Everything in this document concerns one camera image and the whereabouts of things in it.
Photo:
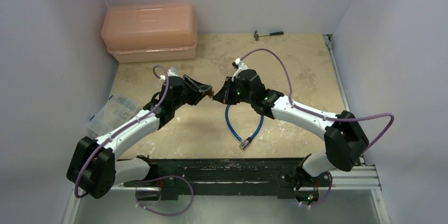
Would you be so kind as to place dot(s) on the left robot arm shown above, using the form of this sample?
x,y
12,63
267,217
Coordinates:
x,y
93,168

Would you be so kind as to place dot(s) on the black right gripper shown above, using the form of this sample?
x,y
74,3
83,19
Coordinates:
x,y
230,91

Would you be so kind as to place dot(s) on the brass padlock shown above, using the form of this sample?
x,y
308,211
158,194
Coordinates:
x,y
210,94

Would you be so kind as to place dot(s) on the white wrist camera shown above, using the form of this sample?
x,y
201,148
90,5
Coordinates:
x,y
172,71
239,66

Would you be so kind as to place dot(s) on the small black-handled hammer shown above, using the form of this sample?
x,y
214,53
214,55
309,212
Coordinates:
x,y
257,35

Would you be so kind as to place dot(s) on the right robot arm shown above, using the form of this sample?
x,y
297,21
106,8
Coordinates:
x,y
344,138

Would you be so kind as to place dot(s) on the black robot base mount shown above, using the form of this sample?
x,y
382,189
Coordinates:
x,y
278,177

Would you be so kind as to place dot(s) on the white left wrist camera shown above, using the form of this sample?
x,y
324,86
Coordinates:
x,y
172,71

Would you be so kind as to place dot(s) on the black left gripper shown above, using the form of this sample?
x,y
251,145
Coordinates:
x,y
197,90

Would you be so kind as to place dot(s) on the pink plastic toolbox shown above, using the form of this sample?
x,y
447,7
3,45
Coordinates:
x,y
149,33

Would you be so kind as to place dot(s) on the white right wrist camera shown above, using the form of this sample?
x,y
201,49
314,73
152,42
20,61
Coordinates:
x,y
239,66

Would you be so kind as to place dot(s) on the clear plastic screw organizer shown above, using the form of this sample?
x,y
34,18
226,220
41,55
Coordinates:
x,y
118,109

